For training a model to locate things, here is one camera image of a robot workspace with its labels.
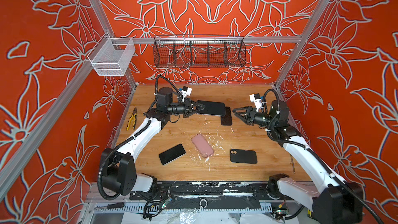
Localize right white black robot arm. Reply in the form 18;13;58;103
232;89;383;224

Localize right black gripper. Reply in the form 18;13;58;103
233;106;279;129

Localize pink phone case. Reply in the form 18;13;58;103
191;134;214;158

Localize red-edged black phone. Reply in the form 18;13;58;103
197;100;226;117

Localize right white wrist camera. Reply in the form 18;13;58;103
249;93;263;112

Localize yellow black pliers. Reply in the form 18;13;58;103
126;107;137;131

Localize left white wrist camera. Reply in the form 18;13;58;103
179;86;192;101

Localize black screwdriver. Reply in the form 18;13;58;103
94;202;125;210

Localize clear plastic bin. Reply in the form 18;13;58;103
88;33;135;76

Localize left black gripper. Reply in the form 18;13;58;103
166;99;203;117

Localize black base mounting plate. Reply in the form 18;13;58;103
129;180;296;201

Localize black phone case with holes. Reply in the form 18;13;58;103
230;149;258;164

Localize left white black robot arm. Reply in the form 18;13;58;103
97;75;205;201

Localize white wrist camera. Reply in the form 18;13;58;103
179;86;192;101
249;93;263;112

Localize grey slotted cable duct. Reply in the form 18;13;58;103
94;198;273;214

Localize small metal hex key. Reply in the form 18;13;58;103
290;155;296;174

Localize black wire basket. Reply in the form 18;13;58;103
153;34;247;68

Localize black phone near left base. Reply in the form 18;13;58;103
159;144;186;165

